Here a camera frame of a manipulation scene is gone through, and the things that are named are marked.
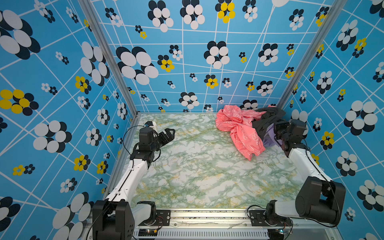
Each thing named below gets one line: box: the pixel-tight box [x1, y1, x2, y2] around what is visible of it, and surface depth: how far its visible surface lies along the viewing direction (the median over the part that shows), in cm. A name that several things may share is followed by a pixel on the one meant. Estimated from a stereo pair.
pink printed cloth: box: [215, 105, 277, 161], surface depth 98 cm
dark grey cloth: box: [252, 107, 287, 140], surface depth 101 cm
